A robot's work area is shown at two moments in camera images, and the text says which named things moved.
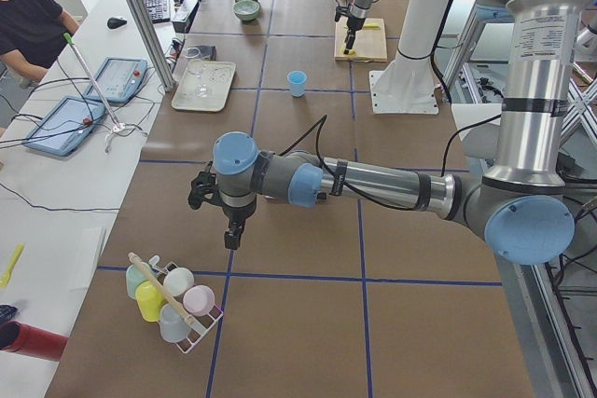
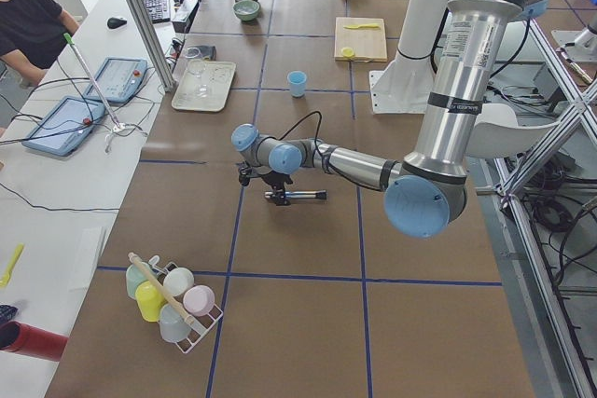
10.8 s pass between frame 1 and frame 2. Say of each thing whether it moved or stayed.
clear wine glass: stayed
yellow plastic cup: stayed
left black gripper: moved
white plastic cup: stayed
